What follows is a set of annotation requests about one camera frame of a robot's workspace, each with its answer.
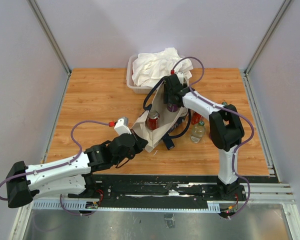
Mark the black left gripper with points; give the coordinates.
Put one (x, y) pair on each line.
(140, 143)

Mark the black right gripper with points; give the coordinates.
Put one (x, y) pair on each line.
(168, 99)

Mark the purple soda can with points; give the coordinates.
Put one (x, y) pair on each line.
(172, 107)

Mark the red soda can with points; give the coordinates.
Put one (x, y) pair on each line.
(153, 120)
(196, 118)

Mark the cream canvas tote bag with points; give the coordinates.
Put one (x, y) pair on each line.
(168, 121)

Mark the clear glass bottle green cap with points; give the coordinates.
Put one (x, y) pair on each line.
(224, 103)

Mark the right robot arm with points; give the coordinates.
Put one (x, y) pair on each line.
(225, 129)

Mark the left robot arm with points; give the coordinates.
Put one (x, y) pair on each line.
(69, 175)

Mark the white crumpled cloth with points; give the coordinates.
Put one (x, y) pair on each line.
(149, 68)

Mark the white plastic basket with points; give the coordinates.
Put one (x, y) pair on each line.
(129, 82)

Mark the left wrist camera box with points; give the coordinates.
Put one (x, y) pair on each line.
(121, 126)

